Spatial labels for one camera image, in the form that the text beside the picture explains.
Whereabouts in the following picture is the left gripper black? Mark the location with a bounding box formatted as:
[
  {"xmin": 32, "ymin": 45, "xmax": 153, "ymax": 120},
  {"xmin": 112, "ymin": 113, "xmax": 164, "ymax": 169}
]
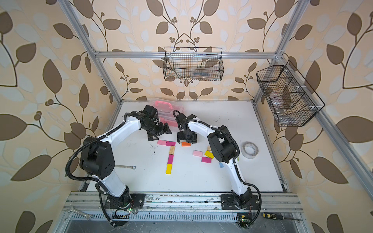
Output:
[{"xmin": 143, "ymin": 122, "xmax": 173, "ymax": 140}]

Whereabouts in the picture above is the orange block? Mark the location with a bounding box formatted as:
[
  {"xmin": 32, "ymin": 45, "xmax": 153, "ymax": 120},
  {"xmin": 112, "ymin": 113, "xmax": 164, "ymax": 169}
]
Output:
[{"xmin": 181, "ymin": 142, "xmax": 191, "ymax": 147}]

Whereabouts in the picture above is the light pink block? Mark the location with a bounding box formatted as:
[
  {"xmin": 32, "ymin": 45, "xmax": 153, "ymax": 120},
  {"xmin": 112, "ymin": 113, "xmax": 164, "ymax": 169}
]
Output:
[
  {"xmin": 157, "ymin": 140, "xmax": 167, "ymax": 145},
  {"xmin": 192, "ymin": 150, "xmax": 204, "ymax": 157}
]

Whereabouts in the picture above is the magenta block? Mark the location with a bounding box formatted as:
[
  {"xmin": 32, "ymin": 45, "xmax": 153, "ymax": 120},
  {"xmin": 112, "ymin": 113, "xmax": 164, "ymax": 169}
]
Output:
[
  {"xmin": 168, "ymin": 154, "xmax": 174, "ymax": 165},
  {"xmin": 201, "ymin": 157, "xmax": 212, "ymax": 164},
  {"xmin": 166, "ymin": 141, "xmax": 176, "ymax": 146}
]

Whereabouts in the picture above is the wooden block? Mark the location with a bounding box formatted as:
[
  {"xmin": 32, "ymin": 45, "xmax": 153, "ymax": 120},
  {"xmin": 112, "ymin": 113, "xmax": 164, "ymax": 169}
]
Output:
[{"xmin": 169, "ymin": 146, "xmax": 175, "ymax": 155}]

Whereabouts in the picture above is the pink plastic toolbox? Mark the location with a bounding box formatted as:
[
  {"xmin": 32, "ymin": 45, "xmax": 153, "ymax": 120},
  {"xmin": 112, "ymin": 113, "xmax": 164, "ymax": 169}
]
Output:
[{"xmin": 149, "ymin": 98, "xmax": 184, "ymax": 127}]

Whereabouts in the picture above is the yellow block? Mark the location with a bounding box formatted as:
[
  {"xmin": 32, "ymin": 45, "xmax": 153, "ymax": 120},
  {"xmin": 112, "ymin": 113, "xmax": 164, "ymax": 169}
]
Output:
[
  {"xmin": 166, "ymin": 164, "xmax": 173, "ymax": 175},
  {"xmin": 204, "ymin": 150, "xmax": 214, "ymax": 159}
]

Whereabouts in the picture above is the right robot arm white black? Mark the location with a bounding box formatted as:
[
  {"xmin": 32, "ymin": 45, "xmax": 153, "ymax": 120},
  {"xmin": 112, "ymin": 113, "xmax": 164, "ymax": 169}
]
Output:
[{"xmin": 175, "ymin": 113, "xmax": 262, "ymax": 210}]

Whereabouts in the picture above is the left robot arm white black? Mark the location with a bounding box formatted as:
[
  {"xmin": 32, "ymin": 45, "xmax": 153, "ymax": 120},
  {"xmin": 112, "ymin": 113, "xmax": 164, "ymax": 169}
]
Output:
[{"xmin": 65, "ymin": 110, "xmax": 172, "ymax": 210}]

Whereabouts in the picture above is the small silver wrench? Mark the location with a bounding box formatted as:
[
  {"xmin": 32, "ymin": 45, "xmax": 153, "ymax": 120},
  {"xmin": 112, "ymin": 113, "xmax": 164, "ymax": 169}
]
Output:
[{"xmin": 115, "ymin": 165, "xmax": 137, "ymax": 170}]

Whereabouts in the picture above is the white tape roll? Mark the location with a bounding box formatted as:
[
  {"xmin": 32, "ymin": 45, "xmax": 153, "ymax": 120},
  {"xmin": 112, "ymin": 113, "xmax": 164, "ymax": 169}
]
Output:
[{"xmin": 242, "ymin": 142, "xmax": 259, "ymax": 159}]

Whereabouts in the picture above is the large silver wrench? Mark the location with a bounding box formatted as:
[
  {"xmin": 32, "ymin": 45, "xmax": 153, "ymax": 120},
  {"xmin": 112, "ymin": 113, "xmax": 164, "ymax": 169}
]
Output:
[{"xmin": 67, "ymin": 206, "xmax": 93, "ymax": 220}]

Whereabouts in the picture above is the yellow black screwdriver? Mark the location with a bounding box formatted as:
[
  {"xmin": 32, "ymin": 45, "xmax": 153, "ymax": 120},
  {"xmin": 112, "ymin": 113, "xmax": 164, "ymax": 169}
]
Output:
[{"xmin": 262, "ymin": 212, "xmax": 302, "ymax": 221}]

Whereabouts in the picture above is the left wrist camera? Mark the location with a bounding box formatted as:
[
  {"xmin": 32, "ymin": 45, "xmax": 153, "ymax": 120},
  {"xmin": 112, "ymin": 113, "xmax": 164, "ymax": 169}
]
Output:
[{"xmin": 142, "ymin": 105, "xmax": 158, "ymax": 119}]

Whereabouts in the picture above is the back wire basket black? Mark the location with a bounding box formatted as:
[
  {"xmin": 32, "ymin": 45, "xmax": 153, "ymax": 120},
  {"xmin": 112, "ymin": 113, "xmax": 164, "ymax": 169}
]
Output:
[{"xmin": 162, "ymin": 46, "xmax": 224, "ymax": 81}]

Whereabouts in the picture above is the wire basket black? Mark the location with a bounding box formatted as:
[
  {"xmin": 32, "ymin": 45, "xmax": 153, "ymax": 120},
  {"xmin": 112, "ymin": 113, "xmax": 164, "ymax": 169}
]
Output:
[
  {"xmin": 162, "ymin": 46, "xmax": 224, "ymax": 81},
  {"xmin": 256, "ymin": 61, "xmax": 325, "ymax": 127}
]

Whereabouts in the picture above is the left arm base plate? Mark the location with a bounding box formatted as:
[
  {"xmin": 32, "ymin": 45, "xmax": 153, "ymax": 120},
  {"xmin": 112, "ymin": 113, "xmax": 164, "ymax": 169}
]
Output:
[{"xmin": 105, "ymin": 193, "xmax": 145, "ymax": 210}]

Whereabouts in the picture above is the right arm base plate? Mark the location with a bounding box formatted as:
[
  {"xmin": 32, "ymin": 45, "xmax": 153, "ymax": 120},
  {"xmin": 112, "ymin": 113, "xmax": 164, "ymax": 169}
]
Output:
[{"xmin": 220, "ymin": 194, "xmax": 260, "ymax": 211}]

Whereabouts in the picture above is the right wire basket black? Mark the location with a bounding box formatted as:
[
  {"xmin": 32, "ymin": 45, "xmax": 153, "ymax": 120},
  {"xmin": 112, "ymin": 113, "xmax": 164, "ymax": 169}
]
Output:
[{"xmin": 256, "ymin": 61, "xmax": 325, "ymax": 127}]

